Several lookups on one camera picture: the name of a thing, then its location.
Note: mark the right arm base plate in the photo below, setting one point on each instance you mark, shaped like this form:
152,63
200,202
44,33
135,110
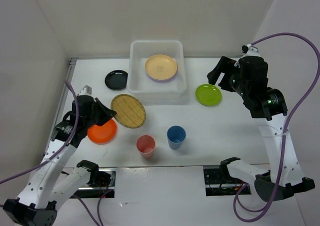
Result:
215,185

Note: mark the purple plate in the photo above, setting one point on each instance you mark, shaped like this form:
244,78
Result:
162,80

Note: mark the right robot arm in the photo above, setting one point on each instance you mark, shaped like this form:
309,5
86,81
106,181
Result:
269,112

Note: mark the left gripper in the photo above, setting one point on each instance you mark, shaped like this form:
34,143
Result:
107,113

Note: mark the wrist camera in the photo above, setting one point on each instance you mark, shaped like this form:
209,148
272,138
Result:
250,50
86,91

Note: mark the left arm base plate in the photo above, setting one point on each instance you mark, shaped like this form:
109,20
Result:
103,187

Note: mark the black plate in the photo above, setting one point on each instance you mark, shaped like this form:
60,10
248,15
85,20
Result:
116,80

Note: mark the blue cup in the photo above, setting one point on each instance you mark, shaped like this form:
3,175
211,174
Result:
176,135

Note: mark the beige plate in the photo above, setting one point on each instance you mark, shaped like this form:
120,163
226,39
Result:
160,66

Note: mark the round bamboo mat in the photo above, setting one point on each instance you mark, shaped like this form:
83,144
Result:
130,112

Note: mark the orange plate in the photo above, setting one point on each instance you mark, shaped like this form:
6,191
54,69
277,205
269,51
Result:
102,134

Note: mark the green plate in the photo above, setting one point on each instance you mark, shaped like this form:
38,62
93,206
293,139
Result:
208,95

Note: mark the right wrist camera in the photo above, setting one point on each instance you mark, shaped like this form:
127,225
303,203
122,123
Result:
250,50

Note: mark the pink cup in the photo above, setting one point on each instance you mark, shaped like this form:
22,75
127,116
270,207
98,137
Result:
145,145

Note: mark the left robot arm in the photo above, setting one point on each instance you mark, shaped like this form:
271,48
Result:
38,203

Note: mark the white plastic bin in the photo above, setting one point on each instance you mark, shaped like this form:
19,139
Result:
150,92

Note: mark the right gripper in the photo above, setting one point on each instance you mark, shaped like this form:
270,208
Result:
224,65

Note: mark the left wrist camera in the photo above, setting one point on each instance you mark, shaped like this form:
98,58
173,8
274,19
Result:
86,91

